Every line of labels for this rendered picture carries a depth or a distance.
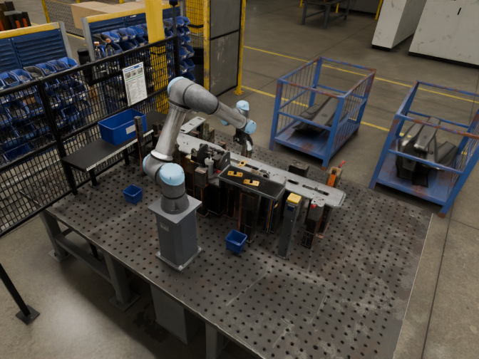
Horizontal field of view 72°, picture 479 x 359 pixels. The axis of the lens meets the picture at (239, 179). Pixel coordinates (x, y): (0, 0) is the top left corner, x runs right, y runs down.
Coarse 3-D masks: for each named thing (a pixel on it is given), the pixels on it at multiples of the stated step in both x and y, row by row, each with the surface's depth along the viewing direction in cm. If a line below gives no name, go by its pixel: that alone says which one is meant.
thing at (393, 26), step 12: (384, 0) 786; (396, 0) 772; (408, 0) 777; (420, 0) 873; (384, 12) 798; (396, 12) 783; (408, 12) 825; (420, 12) 934; (384, 24) 810; (396, 24) 795; (408, 24) 878; (384, 36) 822; (396, 36) 823; (408, 36) 949; (384, 48) 836
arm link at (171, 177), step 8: (160, 168) 161; (168, 168) 162; (176, 168) 163; (160, 176) 160; (168, 176) 158; (176, 176) 159; (184, 176) 164; (160, 184) 164; (168, 184) 160; (176, 184) 160; (184, 184) 166; (168, 192) 163; (176, 192) 163
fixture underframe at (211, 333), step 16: (48, 224) 255; (64, 240) 263; (64, 256) 277; (80, 256) 251; (96, 272) 247; (112, 272) 224; (128, 272) 242; (128, 288) 243; (128, 304) 245; (208, 336) 186; (224, 336) 208; (208, 352) 198; (224, 352) 200
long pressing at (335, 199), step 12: (180, 132) 256; (180, 144) 243; (192, 144) 243; (240, 156) 234; (240, 168) 222; (264, 168) 223; (276, 168) 224; (300, 180) 214; (312, 180) 216; (300, 192) 204; (312, 192) 205; (336, 192) 206; (324, 204) 198; (336, 204) 197
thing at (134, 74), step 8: (136, 64) 246; (128, 72) 242; (136, 72) 248; (144, 72) 256; (128, 80) 244; (136, 80) 251; (144, 80) 259; (136, 88) 254; (144, 88) 262; (136, 96) 257; (144, 96) 265; (128, 104) 252
